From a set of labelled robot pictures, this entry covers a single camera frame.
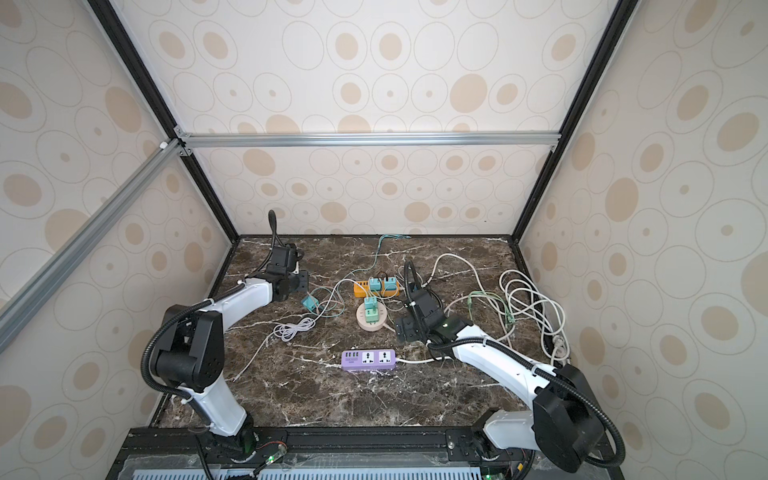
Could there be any round pink power strip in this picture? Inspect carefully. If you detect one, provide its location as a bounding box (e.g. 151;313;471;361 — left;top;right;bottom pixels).
356;302;388;332

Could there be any orange power strip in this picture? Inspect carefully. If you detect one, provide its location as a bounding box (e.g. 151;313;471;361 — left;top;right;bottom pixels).
353;277;401;298

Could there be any purple power strip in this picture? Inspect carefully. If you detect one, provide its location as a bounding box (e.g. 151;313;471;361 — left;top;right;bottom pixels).
341;349;396;372

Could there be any teal cable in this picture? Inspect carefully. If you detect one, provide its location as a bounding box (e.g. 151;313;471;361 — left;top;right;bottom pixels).
323;233;412;319

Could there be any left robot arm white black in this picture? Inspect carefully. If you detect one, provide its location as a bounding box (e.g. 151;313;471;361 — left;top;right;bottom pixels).
140;242;308;438

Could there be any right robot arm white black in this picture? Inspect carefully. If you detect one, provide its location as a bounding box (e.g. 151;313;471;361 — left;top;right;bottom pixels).
395;288;626;473

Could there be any white usb cable coil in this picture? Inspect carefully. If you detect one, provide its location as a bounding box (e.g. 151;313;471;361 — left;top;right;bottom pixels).
230;316;318;382

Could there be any green cable bundle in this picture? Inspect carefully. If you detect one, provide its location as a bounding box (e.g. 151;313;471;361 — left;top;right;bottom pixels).
464;290;517;325

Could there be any white power cord bundle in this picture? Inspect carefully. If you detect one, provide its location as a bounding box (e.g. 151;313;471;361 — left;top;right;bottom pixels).
383;251;571;367

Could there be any back aluminium rail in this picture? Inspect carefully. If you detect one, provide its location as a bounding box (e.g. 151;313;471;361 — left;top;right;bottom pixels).
181;131;560;148

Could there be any aluminium rail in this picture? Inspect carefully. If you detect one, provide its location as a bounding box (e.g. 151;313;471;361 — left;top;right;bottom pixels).
181;131;560;148
1;139;181;350

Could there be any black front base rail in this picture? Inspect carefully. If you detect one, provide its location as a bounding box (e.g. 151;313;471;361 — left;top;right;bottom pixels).
104;424;625;480

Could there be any left aluminium rail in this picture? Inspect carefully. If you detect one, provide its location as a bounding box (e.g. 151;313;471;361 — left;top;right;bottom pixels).
1;139;181;350

